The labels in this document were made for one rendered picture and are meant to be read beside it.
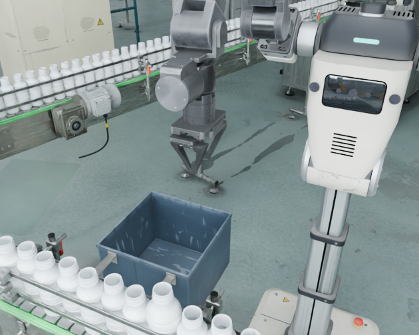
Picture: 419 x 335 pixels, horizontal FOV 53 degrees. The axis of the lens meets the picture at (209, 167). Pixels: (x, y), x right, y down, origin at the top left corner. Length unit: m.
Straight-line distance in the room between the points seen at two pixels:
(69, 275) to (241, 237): 1.90
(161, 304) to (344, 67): 0.68
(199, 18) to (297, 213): 2.43
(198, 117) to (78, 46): 4.21
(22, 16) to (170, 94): 3.97
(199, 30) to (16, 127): 1.56
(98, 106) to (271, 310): 1.25
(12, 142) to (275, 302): 1.42
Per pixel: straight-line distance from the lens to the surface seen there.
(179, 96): 0.64
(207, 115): 0.73
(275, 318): 2.00
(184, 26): 0.69
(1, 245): 1.10
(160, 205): 1.52
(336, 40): 1.15
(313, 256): 1.44
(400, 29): 1.13
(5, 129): 2.12
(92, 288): 0.94
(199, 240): 1.53
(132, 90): 2.44
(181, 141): 0.73
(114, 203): 3.11
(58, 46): 4.78
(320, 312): 1.60
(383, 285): 2.64
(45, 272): 1.00
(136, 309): 0.88
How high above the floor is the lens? 1.81
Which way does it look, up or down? 32 degrees down
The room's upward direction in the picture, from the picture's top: straight up
